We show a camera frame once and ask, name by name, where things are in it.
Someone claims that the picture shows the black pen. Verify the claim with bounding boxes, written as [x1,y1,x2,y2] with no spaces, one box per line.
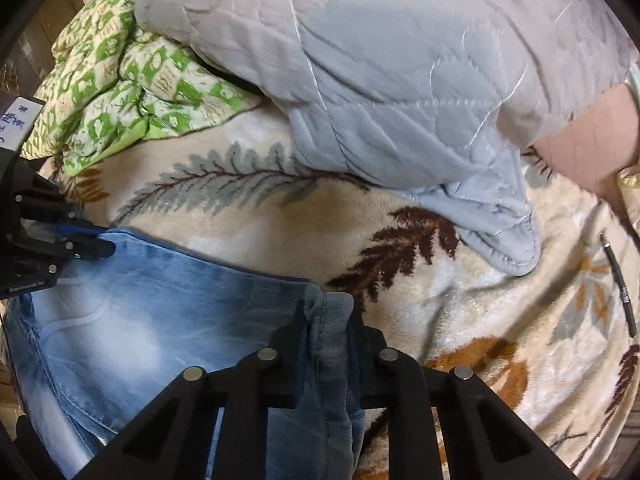
[599,231,639,339]

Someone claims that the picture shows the blue denim pants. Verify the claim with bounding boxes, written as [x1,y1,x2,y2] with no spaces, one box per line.
[2,227,371,480]

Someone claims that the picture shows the cream patterned pillow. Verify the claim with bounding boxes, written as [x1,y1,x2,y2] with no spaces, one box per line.
[616,157,640,243]

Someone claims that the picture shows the pale green cloth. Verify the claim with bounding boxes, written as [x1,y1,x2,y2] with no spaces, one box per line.
[625,66,640,107]

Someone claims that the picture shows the grey quilted blanket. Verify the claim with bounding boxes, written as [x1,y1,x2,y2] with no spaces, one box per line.
[134,0,633,277]

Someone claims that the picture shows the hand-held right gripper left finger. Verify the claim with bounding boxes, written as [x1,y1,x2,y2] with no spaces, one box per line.
[72,300,307,480]

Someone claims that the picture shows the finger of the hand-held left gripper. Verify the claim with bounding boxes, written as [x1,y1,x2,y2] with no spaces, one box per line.
[15,191,103,235]
[22,236,117,273]

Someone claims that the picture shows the green printed quilt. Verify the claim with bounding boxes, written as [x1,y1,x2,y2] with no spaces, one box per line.
[20,0,263,178]

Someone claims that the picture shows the cream leaf-print blanket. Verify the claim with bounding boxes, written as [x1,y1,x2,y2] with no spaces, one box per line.
[37,95,640,480]

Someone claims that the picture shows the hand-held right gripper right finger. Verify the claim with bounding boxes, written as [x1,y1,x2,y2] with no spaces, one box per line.
[347,310,581,480]

